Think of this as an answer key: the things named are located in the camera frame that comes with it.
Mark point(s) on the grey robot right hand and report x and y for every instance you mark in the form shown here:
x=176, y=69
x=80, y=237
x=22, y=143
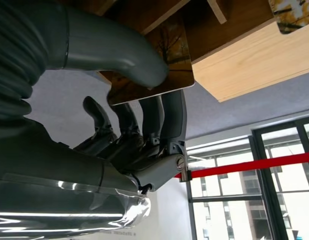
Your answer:
x=57, y=172

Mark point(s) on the brown wooden card rack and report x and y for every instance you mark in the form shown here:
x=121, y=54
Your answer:
x=206, y=33

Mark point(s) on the red barrier belt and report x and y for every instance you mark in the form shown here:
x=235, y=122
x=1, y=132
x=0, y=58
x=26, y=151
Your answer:
x=244, y=164

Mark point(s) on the chrome stanchion post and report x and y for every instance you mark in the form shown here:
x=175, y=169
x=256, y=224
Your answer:
x=186, y=175

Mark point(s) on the black window frame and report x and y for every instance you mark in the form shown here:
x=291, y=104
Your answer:
x=267, y=185

